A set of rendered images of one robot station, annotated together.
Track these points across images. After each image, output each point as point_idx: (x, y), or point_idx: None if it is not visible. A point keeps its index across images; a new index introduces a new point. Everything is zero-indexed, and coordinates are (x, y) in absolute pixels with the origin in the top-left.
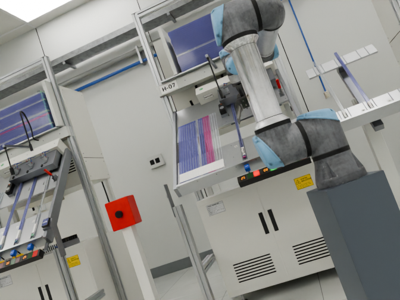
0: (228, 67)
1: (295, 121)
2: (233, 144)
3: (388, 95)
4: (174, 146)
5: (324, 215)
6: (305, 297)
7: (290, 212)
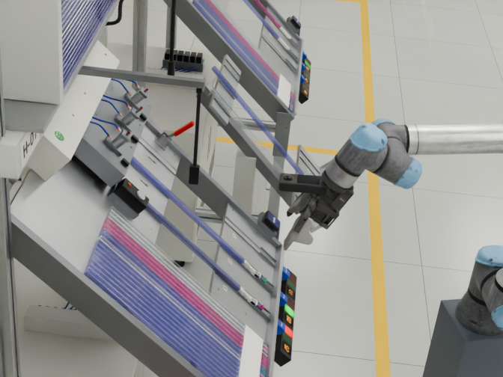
0: (417, 181)
1: (233, 211)
2: (217, 285)
3: (302, 161)
4: (147, 332)
5: (490, 359)
6: None
7: (150, 372)
